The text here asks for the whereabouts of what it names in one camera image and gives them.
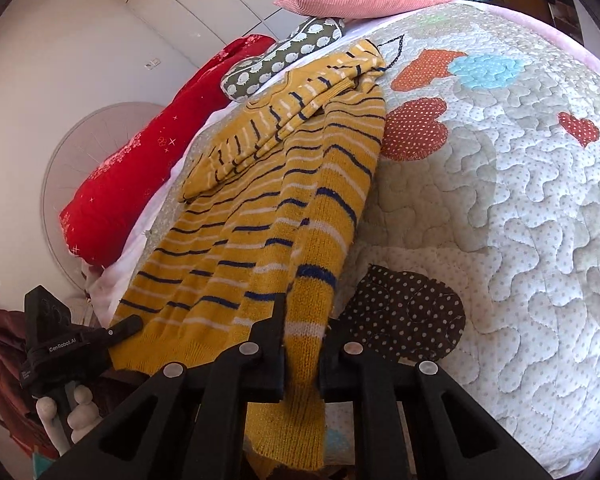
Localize round beige headboard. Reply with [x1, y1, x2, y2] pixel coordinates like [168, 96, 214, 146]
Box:
[40, 102, 162, 290]

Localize white wall socket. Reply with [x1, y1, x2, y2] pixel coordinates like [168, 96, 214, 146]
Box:
[145, 58, 161, 70]

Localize red rolled blanket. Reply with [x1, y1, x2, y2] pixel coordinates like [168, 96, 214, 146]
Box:
[59, 35, 274, 268]

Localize green sheep pattern pillow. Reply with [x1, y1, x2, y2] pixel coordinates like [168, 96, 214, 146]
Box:
[220, 18, 344, 102]

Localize white gloved left hand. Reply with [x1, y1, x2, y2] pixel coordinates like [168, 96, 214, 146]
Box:
[35, 385, 102, 455]

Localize yellow striped knit sweater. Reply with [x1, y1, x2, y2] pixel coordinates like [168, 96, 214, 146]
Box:
[110, 39, 386, 470]

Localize dark red cloth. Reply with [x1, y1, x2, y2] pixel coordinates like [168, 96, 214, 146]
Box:
[0, 310, 58, 460]

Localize quilted heart patchwork bedspread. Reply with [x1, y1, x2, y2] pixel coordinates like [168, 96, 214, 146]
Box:
[134, 8, 600, 478]

